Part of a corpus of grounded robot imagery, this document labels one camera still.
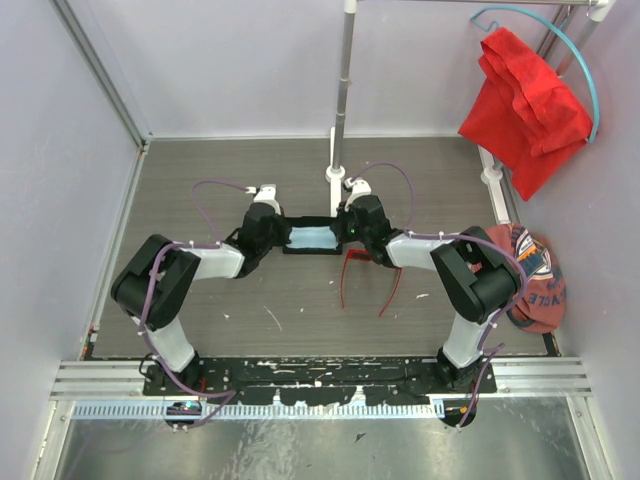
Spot red sunglasses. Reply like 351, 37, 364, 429
339, 247, 404, 318

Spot light blue cleaning cloth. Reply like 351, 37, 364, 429
288, 226, 338, 250

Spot black sunglasses case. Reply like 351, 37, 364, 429
282, 216, 343, 255

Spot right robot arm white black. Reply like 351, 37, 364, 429
332, 194, 527, 394

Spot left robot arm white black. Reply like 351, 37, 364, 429
111, 200, 290, 396

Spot white rack foot right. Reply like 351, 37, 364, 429
478, 146, 511, 224

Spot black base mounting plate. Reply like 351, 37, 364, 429
135, 355, 497, 407

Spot faded red printed t-shirt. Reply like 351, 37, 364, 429
487, 223, 566, 334

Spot red cloth on hanger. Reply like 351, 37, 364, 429
458, 27, 594, 201

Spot silver garment rack pole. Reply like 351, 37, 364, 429
333, 1, 615, 166

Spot teal clothes hanger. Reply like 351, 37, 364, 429
470, 5, 601, 143

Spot silver right rack pole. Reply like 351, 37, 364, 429
536, 5, 601, 77

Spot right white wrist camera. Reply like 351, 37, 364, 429
343, 177, 372, 210

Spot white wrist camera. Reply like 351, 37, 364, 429
245, 184, 282, 214
343, 177, 372, 210

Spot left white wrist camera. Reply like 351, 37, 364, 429
245, 184, 282, 214

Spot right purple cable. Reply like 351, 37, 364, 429
347, 161, 531, 429

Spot aluminium frame rail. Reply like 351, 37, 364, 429
50, 0, 148, 149

